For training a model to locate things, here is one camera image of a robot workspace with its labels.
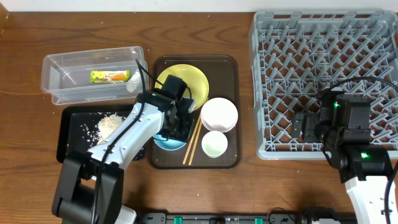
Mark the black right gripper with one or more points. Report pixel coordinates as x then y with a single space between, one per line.
311 119

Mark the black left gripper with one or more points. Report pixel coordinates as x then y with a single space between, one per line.
181 131

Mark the light blue bowl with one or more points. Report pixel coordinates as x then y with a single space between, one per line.
168 144

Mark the rice pile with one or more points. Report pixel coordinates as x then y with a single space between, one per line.
99 126

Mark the green snack wrapper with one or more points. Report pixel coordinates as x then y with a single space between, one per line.
97 76

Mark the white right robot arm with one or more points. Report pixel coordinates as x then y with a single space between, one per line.
364 168

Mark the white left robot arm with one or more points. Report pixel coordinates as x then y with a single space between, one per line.
90 186

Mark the grey dishwasher rack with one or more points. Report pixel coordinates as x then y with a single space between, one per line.
296 54

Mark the right wooden chopstick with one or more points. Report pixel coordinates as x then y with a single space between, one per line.
197 134

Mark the wooden chopstick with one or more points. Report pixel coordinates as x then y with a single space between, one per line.
192 140
197 134

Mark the left wooden chopstick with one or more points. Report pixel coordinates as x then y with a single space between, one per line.
192 140

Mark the pink white bowl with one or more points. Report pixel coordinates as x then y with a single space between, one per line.
219 114

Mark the small green cup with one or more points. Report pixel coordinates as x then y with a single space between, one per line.
214 144

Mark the yellow plate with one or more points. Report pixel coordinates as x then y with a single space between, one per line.
195 79

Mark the dark brown tray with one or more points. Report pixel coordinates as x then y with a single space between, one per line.
222 74

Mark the crumpled white tissue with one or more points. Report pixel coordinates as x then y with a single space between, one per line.
134 84

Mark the clear plastic bin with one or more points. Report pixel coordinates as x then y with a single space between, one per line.
66 76

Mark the black flat tray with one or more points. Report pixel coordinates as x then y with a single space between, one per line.
79 126

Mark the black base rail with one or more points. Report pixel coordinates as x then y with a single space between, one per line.
276 215

